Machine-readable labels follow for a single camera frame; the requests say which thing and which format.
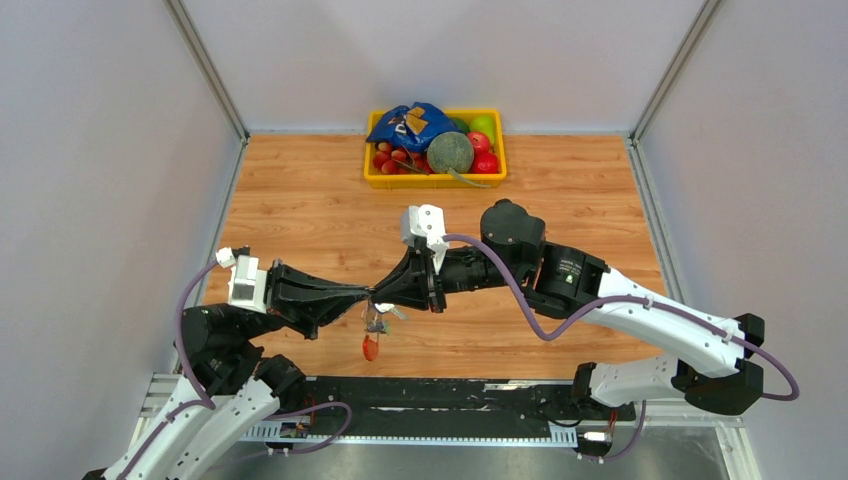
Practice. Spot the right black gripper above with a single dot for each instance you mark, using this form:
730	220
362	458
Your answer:
414	283

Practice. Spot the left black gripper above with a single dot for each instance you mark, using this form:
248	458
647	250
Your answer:
305	300

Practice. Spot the red handled key ring holder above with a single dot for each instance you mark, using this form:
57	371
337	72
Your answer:
374	316

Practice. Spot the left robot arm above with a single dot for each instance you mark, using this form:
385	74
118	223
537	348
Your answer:
228	385

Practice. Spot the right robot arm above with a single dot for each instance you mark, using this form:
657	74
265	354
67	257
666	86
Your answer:
703	359

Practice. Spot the yellow plastic bin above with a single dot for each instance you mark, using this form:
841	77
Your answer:
378	180

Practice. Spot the bunch of red fruits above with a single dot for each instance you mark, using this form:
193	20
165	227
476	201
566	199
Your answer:
390	160

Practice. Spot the green melon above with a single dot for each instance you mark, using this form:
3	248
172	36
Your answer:
451	153

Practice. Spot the red tomato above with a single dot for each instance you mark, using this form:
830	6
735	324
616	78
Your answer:
485	163

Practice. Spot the blue snack bag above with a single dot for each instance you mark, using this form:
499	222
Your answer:
411	127

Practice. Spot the red apple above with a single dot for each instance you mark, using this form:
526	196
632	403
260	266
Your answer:
480	142

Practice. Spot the green apple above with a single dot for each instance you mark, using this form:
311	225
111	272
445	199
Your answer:
485	124

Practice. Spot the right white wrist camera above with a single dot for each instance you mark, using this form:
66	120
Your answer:
426	222

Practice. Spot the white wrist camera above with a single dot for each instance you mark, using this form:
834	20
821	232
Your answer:
426	222
247	288

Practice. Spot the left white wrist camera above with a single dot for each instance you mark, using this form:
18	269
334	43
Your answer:
247	288

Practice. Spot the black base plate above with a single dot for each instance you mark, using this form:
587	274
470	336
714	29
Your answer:
444	408

